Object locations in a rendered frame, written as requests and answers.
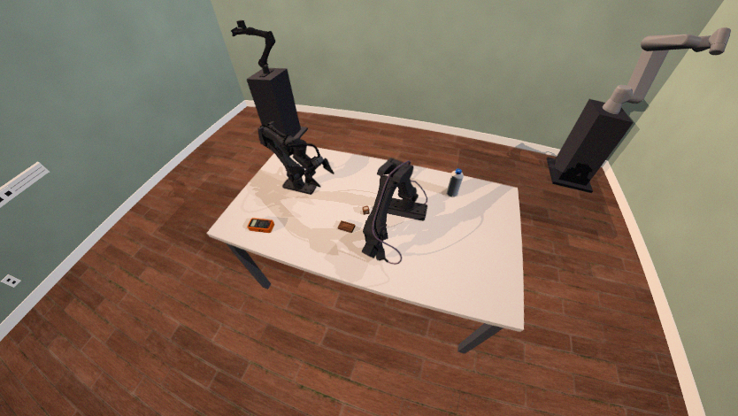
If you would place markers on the brown rectangular tray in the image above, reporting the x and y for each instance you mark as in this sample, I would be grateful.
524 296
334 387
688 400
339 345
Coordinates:
346 226

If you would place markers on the orange digital multimeter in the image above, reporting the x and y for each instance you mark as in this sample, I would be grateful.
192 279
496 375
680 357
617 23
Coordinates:
261 225

